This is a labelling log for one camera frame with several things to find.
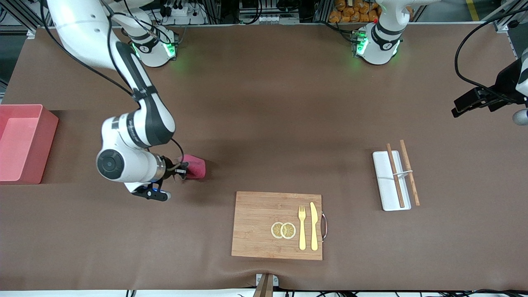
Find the red and grey cloth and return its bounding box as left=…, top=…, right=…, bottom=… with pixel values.
left=181, top=154, right=207, bottom=181

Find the brown wooden chopstick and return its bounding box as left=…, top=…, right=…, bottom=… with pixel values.
left=399, top=140, right=420, bottom=206
left=386, top=143, right=405, bottom=208

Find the brown table mat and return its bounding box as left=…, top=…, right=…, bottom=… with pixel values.
left=0, top=23, right=528, bottom=291

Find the white rectangular tray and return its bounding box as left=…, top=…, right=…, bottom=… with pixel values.
left=372, top=151, right=412, bottom=212

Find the yellow fork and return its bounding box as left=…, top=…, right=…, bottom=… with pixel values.
left=298, top=205, right=307, bottom=251

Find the pink plastic bin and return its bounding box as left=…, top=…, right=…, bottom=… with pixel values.
left=0, top=104, right=59, bottom=185

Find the yellow knife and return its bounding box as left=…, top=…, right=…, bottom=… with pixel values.
left=310, top=202, right=319, bottom=251

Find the pile of orange packets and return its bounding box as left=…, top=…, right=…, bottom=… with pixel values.
left=329, top=0, right=382, bottom=24

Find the white power strip with plugs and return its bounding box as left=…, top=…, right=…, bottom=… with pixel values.
left=162, top=3, right=207, bottom=26

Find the long white power strip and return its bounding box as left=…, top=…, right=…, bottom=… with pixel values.
left=239, top=14, right=300, bottom=25

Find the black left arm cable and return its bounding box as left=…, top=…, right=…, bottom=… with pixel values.
left=454, top=6, right=528, bottom=104

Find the aluminium frame profile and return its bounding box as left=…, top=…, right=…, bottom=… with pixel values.
left=481, top=0, right=528, bottom=33
left=0, top=0, right=54, bottom=40

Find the bamboo cutting board with handle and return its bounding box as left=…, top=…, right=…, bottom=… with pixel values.
left=231, top=191, right=328, bottom=261

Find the grey metal mounting bracket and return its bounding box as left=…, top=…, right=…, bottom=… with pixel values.
left=255, top=273, right=279, bottom=288

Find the brown wooden post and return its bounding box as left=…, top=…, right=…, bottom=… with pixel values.
left=252, top=274, right=275, bottom=297

